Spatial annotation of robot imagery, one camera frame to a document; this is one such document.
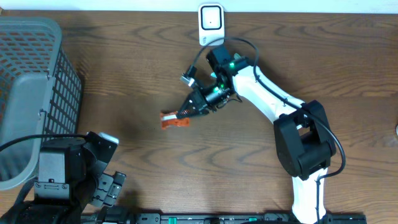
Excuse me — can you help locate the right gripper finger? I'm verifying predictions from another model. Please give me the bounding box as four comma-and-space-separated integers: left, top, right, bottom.
180, 93, 202, 114
176, 109, 209, 119

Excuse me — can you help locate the red chocolate bar wrapper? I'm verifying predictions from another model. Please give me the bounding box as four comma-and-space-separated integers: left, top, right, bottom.
160, 111, 190, 129

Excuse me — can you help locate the green wet wipes packet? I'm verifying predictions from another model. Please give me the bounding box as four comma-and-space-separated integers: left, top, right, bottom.
210, 53, 241, 78

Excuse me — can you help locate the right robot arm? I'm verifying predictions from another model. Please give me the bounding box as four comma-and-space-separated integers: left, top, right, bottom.
177, 45, 336, 223

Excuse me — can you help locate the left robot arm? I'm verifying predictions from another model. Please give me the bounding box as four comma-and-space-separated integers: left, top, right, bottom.
1, 131, 126, 223

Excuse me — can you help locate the grey plastic mesh basket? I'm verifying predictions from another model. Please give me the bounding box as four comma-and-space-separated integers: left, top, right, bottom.
0, 16, 83, 191

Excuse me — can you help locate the left black cable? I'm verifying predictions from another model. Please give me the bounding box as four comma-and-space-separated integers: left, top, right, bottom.
0, 133, 90, 153

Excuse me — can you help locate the black cable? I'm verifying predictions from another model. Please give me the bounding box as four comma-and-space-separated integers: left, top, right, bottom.
189, 37, 346, 224
0, 133, 90, 153

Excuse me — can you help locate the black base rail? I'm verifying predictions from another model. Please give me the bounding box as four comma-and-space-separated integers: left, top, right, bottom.
80, 205, 368, 224

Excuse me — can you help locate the right black cable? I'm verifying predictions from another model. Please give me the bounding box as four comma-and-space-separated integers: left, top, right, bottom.
189, 37, 346, 224

